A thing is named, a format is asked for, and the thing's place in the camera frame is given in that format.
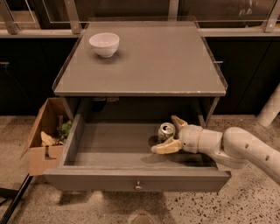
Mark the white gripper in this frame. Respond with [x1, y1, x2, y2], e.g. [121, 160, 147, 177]
[151, 115, 203, 155]

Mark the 7up can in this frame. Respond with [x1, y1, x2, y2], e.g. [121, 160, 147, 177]
[157, 122, 176, 143]

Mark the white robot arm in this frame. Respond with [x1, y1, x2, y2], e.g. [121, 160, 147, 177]
[151, 115, 280, 184]

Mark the round metal drawer knob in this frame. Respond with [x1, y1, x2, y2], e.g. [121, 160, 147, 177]
[134, 181, 143, 191]

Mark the open grey top drawer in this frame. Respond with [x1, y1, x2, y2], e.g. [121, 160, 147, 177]
[44, 115, 231, 192]

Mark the grey cabinet with top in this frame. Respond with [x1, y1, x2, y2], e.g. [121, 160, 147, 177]
[52, 21, 228, 123]

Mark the green item in box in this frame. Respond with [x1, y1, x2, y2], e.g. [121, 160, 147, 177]
[60, 121, 72, 139]

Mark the white ceramic bowl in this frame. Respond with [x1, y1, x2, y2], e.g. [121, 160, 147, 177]
[88, 32, 120, 58]

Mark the crumpled tan paper in box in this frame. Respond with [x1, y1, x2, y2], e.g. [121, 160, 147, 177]
[40, 131, 58, 146]

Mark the brown cardboard box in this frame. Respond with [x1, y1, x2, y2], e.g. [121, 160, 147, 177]
[21, 98, 69, 176]

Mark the black floor bar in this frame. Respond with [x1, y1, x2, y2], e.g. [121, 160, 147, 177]
[0, 174, 32, 224]

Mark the metal window frame rail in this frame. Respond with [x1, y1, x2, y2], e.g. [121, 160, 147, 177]
[0, 0, 280, 37]

